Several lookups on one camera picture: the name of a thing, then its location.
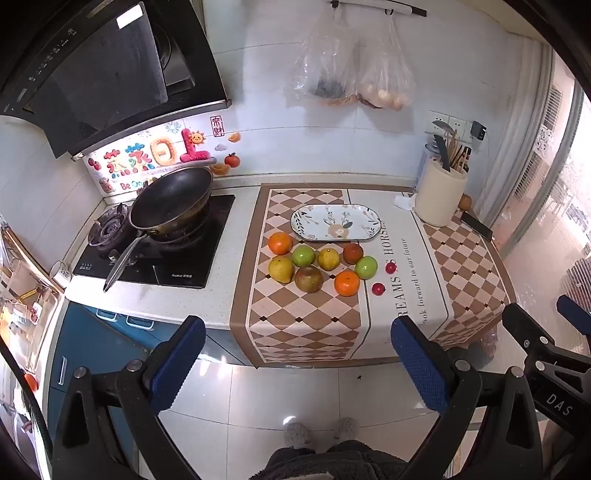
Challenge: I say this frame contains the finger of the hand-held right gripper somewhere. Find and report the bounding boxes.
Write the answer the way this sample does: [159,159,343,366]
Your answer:
[556,294,591,339]
[502,303,561,365]

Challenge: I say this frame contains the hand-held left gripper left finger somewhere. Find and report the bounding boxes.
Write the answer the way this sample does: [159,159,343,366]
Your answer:
[52,315,207,480]

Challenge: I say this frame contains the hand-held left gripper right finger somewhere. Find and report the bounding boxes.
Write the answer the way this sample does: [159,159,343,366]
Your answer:
[390,315,546,480]

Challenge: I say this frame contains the orange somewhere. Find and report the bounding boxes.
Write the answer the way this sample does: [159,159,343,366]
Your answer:
[334,270,361,297]
[268,232,294,256]

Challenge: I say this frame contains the green apple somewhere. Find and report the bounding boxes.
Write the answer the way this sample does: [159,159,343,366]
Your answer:
[355,256,379,280]
[291,245,317,267]

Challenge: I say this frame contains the brown apple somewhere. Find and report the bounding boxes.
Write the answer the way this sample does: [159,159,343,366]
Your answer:
[294,266,324,293]

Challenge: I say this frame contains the floral ceramic plate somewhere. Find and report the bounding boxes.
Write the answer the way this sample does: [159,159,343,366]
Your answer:
[290,203,386,243]

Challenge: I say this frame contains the blue kitchen cabinet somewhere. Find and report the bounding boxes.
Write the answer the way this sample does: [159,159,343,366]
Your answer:
[46,300,250,467]

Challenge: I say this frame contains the black gas stove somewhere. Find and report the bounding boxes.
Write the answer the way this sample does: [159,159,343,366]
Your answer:
[72,194,236,290]

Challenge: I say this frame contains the black flat tool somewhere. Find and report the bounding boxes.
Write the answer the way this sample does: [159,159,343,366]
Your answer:
[461,211,494,241]

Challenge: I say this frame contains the checkered table mat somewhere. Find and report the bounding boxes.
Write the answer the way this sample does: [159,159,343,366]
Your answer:
[229,183,517,368]

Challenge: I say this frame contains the person's dark clothing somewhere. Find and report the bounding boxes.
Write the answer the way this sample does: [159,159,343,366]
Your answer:
[249,439,411,480]

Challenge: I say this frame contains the cream utensil holder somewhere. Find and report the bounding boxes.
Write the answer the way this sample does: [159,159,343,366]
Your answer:
[414,157,469,227]

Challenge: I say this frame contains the black frying pan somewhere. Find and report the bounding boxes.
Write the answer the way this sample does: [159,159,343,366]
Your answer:
[102,167,214,293]

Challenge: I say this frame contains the kitchen utensils bundle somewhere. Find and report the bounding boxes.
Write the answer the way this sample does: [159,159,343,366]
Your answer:
[431,119,472,174]

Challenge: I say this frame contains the grey spray can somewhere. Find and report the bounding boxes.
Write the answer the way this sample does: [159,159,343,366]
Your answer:
[416,143,439,195]

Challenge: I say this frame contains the clear plastic bag with eggs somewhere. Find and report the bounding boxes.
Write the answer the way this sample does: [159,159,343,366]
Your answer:
[355,14,416,112]

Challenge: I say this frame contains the black range hood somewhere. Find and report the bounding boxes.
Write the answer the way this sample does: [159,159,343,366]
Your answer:
[0,0,232,160]

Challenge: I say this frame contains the clear plastic bag dark contents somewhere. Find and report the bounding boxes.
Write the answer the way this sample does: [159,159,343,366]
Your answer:
[283,7,360,107]

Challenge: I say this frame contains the colourful wall stickers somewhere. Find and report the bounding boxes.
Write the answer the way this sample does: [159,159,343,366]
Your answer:
[87,114,242,193]

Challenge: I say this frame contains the white wall socket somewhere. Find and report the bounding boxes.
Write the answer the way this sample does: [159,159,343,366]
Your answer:
[428,110,471,136]

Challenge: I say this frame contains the wall hook rail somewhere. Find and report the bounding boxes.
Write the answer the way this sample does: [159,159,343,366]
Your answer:
[329,0,428,17]

